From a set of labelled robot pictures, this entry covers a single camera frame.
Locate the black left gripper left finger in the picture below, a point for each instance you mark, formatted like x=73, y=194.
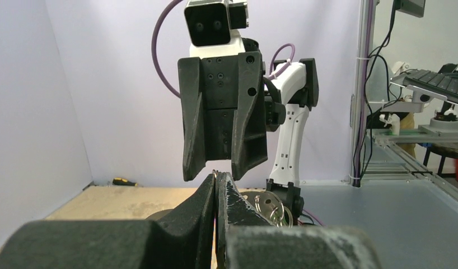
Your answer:
x=180, y=239

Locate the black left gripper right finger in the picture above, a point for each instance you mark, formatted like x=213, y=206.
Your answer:
x=245, y=238

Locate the yellow black screwdriver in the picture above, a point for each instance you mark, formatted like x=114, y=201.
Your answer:
x=123, y=182

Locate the aluminium frame rail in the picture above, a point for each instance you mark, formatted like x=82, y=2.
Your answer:
x=399, y=164

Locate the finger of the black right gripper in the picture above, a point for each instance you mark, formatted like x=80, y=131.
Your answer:
x=191, y=97
x=249, y=138

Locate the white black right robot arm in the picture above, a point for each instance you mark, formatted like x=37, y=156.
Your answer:
x=291, y=91

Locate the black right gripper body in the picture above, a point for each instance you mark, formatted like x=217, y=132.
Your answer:
x=220, y=93

